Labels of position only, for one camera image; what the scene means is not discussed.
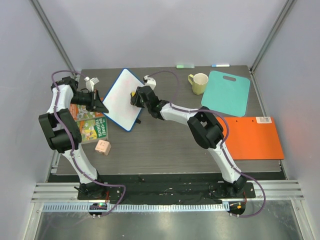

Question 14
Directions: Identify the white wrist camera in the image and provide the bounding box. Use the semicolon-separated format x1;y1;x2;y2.
143;75;157;90
84;76;100;92

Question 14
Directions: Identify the blue white marker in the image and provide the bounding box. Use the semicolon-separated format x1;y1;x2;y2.
211;64;230;68

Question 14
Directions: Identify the orange treehouse book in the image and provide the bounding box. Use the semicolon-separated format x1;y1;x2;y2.
69;104;104;122

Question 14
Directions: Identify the green treehouse book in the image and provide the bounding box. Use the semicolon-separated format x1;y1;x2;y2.
76;117;108;144

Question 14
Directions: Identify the orange clipboard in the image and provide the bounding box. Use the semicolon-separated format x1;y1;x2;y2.
218;116;285;160

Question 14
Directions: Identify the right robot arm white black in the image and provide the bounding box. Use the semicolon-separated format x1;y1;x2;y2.
130;86;247;198

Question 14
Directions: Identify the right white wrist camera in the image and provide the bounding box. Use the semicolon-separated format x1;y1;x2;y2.
143;75;157;90

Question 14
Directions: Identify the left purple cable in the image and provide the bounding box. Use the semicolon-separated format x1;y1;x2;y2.
50;70;126;218

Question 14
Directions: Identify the teal cutting board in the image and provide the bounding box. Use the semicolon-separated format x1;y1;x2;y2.
201;70;251;117

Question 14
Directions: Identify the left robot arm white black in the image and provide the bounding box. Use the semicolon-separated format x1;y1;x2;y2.
38;76;109;200

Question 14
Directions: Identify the green eraser block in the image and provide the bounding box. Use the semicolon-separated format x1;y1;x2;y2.
175;64;195;69

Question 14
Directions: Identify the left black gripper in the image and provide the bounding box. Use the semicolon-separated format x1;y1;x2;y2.
71;89;110;114

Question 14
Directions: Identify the pale yellow mug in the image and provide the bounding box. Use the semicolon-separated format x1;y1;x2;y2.
187;73;209;95

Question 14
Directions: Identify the white slotted cable duct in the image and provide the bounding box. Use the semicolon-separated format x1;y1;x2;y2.
42;202;230;213

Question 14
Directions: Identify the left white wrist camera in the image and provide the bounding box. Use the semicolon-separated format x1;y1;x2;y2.
84;76;100;92

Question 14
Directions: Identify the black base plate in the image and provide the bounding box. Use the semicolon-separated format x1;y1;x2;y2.
76;173;256;205

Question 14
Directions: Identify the blue framed whiteboard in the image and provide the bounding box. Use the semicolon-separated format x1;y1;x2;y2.
102;68;144;132

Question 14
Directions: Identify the pink cube power adapter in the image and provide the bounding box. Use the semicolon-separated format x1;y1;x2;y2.
95;139;111;156

